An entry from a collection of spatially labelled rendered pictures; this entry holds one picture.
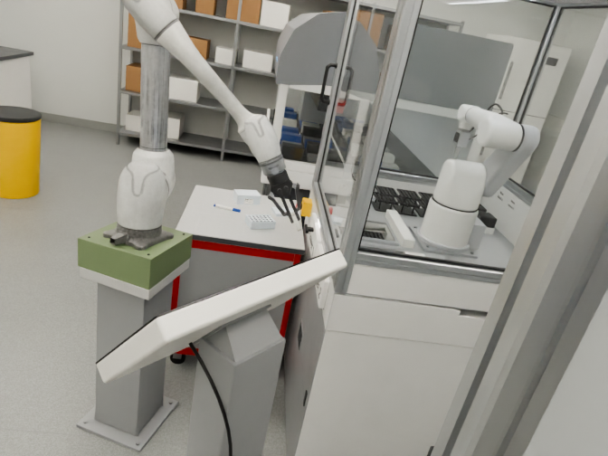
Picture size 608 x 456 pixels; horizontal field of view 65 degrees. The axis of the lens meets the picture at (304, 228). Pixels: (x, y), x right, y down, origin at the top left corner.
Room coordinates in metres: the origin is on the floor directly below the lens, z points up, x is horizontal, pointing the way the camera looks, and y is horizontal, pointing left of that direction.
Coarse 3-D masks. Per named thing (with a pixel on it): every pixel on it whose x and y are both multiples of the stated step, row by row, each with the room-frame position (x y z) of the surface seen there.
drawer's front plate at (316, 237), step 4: (312, 216) 1.94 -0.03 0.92; (316, 216) 1.93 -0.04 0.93; (312, 220) 1.92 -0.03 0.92; (316, 220) 1.89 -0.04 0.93; (312, 224) 1.89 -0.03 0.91; (316, 224) 1.84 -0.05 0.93; (316, 228) 1.80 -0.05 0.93; (316, 232) 1.77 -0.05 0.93; (308, 236) 1.95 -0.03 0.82; (312, 236) 1.82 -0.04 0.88; (316, 236) 1.74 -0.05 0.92; (320, 236) 1.73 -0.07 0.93; (312, 240) 1.80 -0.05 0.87; (316, 240) 1.72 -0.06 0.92; (320, 240) 1.70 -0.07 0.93; (316, 244) 1.69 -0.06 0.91; (312, 248) 1.76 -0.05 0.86; (316, 248) 1.69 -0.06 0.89; (312, 256) 1.72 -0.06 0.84
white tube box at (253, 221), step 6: (246, 216) 2.10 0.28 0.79; (252, 216) 2.12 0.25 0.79; (258, 216) 2.12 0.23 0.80; (264, 216) 2.15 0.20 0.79; (270, 216) 2.15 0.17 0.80; (246, 222) 2.09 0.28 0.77; (252, 222) 2.04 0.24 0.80; (258, 222) 2.05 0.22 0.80; (264, 222) 2.07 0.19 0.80; (270, 222) 2.08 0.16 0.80; (252, 228) 2.04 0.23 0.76; (258, 228) 2.05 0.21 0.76; (264, 228) 2.07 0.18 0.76; (270, 228) 2.08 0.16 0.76
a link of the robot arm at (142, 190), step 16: (144, 160) 1.59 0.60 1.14; (128, 176) 1.49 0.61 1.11; (144, 176) 1.50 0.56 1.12; (160, 176) 1.55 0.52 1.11; (128, 192) 1.48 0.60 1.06; (144, 192) 1.48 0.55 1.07; (160, 192) 1.53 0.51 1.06; (128, 208) 1.47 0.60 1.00; (144, 208) 1.48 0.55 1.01; (160, 208) 1.53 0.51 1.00; (128, 224) 1.47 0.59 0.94; (144, 224) 1.48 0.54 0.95; (160, 224) 1.54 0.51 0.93
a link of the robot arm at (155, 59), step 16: (176, 16) 1.77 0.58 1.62; (144, 32) 1.71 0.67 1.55; (144, 48) 1.73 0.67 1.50; (160, 48) 1.73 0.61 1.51; (144, 64) 1.72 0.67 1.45; (160, 64) 1.73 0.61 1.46; (144, 80) 1.72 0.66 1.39; (160, 80) 1.73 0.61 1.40; (144, 96) 1.72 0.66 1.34; (160, 96) 1.72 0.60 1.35; (144, 112) 1.71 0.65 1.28; (160, 112) 1.72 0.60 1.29; (144, 128) 1.71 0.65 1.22; (160, 128) 1.72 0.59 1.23; (144, 144) 1.70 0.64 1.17; (160, 144) 1.72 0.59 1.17; (160, 160) 1.69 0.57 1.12
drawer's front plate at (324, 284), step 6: (318, 246) 1.64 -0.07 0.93; (318, 252) 1.60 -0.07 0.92; (318, 282) 1.47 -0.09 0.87; (324, 282) 1.39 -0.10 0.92; (318, 288) 1.45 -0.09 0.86; (324, 288) 1.38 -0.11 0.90; (324, 294) 1.38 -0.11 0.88; (318, 300) 1.40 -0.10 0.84; (324, 300) 1.38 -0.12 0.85; (318, 306) 1.38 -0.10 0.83
